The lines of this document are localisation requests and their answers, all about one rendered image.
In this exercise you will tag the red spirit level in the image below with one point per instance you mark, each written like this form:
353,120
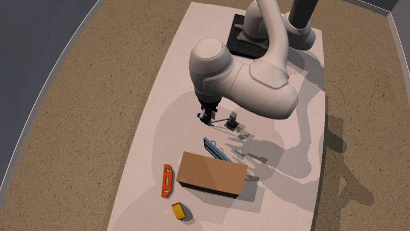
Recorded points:
167,176

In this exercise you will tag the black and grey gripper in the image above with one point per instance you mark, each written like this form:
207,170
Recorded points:
208,112

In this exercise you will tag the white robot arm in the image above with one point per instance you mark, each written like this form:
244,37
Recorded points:
263,86

